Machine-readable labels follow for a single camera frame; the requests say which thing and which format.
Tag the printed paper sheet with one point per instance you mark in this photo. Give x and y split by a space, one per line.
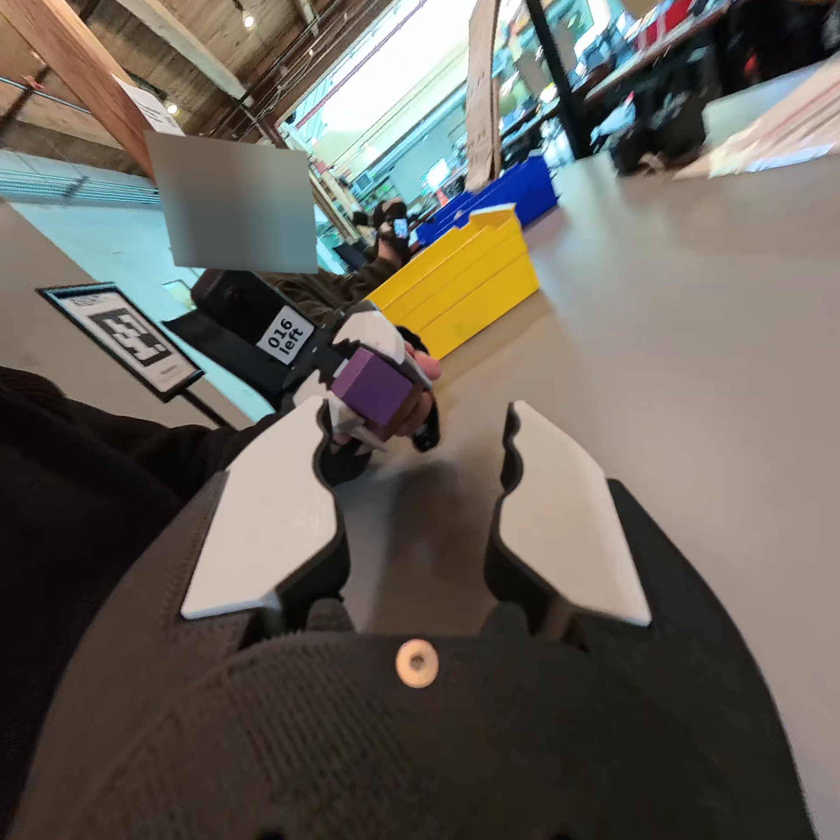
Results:
774 131

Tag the yellow plastic bin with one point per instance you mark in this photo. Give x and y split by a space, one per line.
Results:
472 289

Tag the cardboard sign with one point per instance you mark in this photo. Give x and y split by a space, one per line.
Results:
482 98

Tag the person's left hand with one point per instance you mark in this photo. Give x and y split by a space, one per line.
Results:
420 367

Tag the red plastic bin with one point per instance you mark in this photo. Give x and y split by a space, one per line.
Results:
663 23

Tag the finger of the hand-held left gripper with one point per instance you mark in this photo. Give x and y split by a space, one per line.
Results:
344 420
377 334

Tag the black framed marker sign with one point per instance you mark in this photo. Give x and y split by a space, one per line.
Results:
131 341

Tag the long wooden top table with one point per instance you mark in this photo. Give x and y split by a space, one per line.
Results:
630 62

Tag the black charger box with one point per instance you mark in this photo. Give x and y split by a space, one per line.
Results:
676 124
630 144

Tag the purple cube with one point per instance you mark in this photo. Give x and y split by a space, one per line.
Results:
374 390

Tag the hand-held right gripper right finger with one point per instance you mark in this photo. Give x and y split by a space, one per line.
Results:
571 531

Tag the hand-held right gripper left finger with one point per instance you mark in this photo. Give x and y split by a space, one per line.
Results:
262 525

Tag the black pole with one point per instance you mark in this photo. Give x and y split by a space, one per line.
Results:
558 85

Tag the blue plastic bin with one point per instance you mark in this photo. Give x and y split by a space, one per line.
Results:
436 229
525 190

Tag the white paper notice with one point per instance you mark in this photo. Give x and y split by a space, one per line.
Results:
148 105

